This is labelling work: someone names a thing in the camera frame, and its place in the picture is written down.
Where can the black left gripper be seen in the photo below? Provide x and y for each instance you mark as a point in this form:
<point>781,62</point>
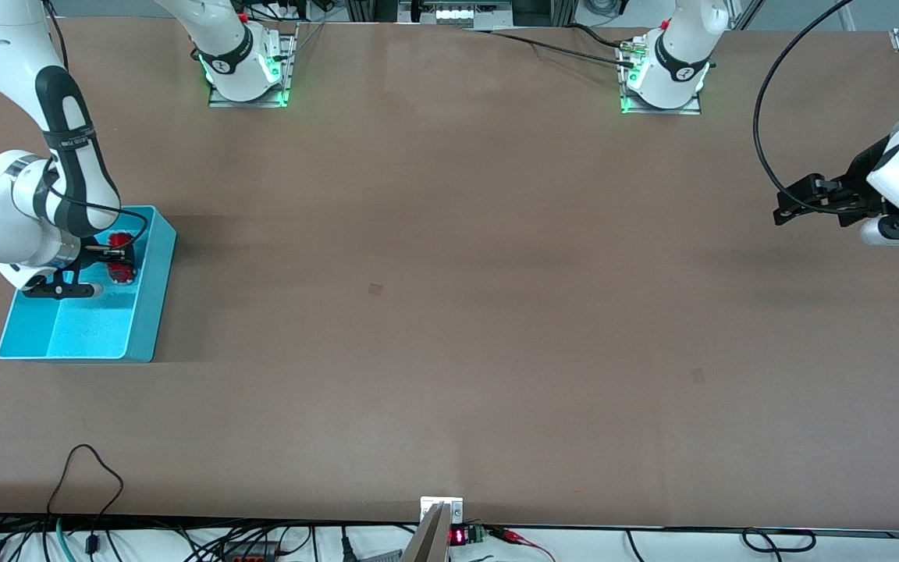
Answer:
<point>860,176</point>

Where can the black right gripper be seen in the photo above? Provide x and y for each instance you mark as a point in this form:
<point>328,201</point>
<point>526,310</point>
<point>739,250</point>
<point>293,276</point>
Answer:
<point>103,255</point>

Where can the red beetle toy car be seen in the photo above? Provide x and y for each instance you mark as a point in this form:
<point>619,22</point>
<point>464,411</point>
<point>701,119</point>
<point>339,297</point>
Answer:
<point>120,275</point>

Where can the blue plastic box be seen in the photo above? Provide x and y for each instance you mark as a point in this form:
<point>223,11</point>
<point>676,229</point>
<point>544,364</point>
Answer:
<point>90,328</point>

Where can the orange connector strip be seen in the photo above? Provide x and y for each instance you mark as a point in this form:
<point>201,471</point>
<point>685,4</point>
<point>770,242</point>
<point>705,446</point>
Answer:
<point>246,553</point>

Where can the lit metal rack equipment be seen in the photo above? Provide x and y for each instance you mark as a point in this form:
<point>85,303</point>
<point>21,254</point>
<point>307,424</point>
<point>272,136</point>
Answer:
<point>457,14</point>

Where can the red LED display module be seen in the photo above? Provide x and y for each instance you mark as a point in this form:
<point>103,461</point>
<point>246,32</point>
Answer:
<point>457,536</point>

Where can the green terminal block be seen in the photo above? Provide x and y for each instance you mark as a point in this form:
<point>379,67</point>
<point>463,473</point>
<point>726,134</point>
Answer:
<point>476,534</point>

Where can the red alligator clip lead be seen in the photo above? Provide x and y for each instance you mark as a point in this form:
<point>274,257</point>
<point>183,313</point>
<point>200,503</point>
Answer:
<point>516,538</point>

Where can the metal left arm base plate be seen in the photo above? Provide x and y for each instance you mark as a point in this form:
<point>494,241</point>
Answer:
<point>691,109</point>

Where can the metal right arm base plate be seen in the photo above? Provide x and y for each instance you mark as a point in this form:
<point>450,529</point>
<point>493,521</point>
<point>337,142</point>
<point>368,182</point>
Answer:
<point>246,103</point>

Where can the silver mounting bracket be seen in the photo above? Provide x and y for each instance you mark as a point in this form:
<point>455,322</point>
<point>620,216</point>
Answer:
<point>428,506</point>

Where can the grey camera mount arm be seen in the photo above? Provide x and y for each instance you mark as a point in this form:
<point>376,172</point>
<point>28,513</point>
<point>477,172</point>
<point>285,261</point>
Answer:
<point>430,542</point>

